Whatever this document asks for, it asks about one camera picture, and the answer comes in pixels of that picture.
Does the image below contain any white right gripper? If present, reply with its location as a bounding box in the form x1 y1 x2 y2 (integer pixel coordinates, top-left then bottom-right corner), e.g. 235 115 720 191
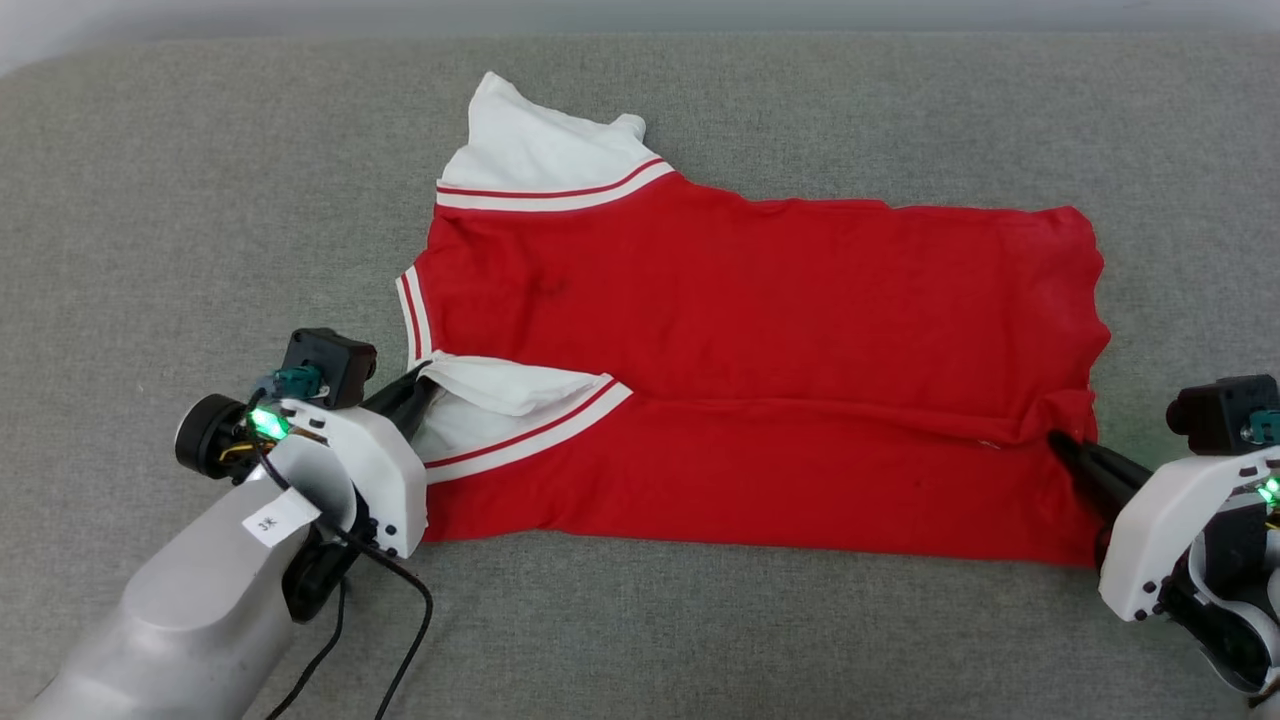
1046 431 1280 624

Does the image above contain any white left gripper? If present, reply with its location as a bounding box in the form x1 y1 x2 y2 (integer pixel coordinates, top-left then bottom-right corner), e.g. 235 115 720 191
175 361 442 560

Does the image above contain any red and white jersey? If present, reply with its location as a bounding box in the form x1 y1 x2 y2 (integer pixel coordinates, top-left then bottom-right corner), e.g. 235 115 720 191
395 72 1113 569

